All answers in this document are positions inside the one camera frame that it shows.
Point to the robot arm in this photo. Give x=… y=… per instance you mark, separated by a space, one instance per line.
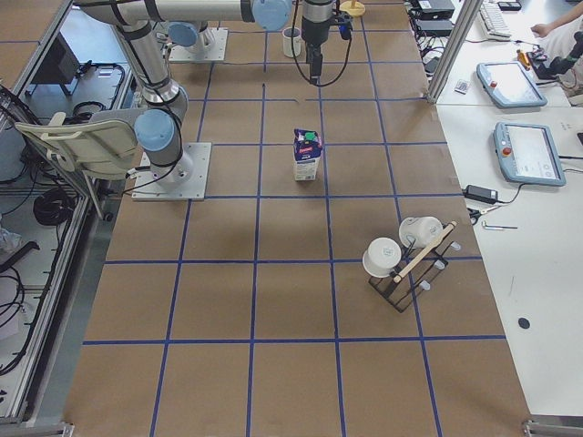
x=158 y=129
x=317 y=19

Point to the grey office chair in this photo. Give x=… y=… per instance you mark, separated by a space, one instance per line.
x=100 y=149

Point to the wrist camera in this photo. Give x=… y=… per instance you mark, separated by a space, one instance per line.
x=344 y=22

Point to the white ribbed mug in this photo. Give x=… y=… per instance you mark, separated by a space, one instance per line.
x=291 y=42

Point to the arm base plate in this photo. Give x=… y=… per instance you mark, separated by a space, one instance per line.
x=188 y=45
x=188 y=180

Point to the aluminium frame post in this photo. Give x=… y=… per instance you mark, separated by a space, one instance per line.
x=464 y=21

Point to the black power adapter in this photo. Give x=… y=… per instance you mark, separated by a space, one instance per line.
x=480 y=194

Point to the allen key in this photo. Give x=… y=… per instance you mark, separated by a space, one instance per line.
x=488 y=226

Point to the white keyboard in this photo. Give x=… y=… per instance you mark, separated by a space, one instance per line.
x=492 y=22

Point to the teach pendant far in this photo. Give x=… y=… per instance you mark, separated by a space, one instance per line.
x=509 y=85

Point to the white cup on rack front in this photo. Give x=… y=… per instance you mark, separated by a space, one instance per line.
x=381 y=256

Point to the blue white milk carton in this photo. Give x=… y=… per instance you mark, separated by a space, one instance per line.
x=307 y=151

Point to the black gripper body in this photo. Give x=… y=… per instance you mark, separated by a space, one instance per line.
x=313 y=32

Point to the white cup on rack rear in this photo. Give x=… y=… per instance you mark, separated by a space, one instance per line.
x=418 y=232

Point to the teach pendant near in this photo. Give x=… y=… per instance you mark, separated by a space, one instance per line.
x=527 y=154

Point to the wooden mug tree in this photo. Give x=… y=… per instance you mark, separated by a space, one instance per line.
x=354 y=8

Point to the person hand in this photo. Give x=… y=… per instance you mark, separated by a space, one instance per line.
x=541 y=30

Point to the teach pendant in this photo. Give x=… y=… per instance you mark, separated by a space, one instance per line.
x=527 y=154
x=509 y=85

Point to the white cup on rack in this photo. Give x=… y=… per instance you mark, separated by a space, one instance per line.
x=381 y=256
x=418 y=232

